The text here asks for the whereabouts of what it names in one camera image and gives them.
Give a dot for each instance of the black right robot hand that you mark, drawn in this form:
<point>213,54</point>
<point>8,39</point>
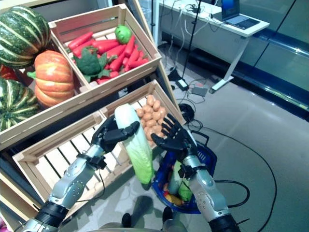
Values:
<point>178,142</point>

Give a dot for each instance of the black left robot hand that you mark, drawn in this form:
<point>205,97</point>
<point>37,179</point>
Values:
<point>108,137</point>

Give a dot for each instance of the green white napa cabbage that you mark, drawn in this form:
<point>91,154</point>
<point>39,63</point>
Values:
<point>140,149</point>
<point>173,181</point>
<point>184,191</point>

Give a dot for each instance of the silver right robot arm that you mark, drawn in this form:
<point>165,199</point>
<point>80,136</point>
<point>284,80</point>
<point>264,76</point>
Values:
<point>207,188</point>

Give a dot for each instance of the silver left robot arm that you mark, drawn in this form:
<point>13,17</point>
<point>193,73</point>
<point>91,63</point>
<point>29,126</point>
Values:
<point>70,183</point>

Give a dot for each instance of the blue plastic shopping basket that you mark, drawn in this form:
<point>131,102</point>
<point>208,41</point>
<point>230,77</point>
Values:
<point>208,159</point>

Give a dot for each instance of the brown potato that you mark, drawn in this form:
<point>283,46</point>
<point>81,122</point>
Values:
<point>140,112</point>
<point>156,105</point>
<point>150,100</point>

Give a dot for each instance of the wooden slat crate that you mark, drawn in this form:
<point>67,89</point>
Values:
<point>128,77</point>
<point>128,100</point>
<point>48,145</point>

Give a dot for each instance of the grey power box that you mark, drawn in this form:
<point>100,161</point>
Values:
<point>200,90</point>

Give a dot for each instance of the yellow-orange corn cob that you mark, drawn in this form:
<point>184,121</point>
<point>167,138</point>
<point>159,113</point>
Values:
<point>175,199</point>

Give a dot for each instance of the black power adapter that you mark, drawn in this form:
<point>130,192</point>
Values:
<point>181,84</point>

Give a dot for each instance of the large wooden crate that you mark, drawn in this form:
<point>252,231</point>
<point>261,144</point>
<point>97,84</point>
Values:
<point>48,118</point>

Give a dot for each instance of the green fabric broccoli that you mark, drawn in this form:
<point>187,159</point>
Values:
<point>90,64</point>

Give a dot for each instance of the red carrot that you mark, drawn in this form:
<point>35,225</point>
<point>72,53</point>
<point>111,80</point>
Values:
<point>138,63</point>
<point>80,40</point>
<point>82,48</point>
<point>134,55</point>
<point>130,46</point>
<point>106,44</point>
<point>117,61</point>

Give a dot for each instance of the small orange pumpkin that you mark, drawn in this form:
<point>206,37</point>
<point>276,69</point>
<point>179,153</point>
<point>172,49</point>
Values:
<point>54,77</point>

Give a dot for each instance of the silver left robot leg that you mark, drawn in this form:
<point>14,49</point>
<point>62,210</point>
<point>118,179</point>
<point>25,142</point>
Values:
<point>126,220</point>

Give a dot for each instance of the green striped pumpkin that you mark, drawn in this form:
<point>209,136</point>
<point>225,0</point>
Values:
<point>21,36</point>
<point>15,104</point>

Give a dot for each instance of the wooden produce display stand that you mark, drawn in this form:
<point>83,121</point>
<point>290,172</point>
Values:
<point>14,169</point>

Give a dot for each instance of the tall black tripod stand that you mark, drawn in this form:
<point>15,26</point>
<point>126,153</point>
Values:
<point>192,36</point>

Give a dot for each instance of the white desk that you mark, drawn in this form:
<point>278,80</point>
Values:
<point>217,38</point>

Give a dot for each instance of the large red-orange pumpkin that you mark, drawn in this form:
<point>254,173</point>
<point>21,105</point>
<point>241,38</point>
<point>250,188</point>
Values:
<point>7,72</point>

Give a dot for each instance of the black pole stand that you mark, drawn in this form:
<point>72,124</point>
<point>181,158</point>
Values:
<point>152,12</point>

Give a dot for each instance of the open grey laptop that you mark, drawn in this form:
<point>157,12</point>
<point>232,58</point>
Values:
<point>234,14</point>

